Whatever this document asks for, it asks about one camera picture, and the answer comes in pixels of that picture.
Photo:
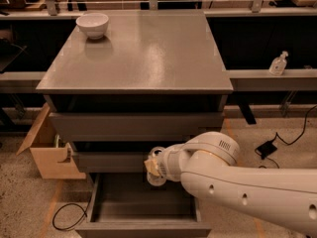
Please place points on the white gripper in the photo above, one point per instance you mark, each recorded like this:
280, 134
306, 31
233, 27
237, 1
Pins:
165, 165

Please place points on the silver 7up can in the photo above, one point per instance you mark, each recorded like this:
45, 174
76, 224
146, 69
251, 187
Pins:
154, 175

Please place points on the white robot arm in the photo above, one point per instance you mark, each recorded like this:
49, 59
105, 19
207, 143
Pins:
206, 166

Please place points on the top grey drawer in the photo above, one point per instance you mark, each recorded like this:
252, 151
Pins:
133, 127

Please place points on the open bottom grey drawer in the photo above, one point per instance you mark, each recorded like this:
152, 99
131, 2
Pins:
127, 206

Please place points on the middle grey drawer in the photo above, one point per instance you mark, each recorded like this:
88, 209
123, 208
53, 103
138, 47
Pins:
110, 162

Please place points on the grey drawer cabinet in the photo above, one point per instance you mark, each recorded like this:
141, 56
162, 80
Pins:
163, 61

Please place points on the open cardboard box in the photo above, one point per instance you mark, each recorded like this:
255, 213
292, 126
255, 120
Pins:
53, 159

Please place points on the black power adapter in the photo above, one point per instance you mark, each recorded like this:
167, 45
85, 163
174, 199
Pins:
265, 149

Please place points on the white ceramic bowl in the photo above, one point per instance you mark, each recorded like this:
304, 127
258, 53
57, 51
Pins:
93, 25

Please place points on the grey long bench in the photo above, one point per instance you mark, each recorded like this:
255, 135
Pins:
304, 79

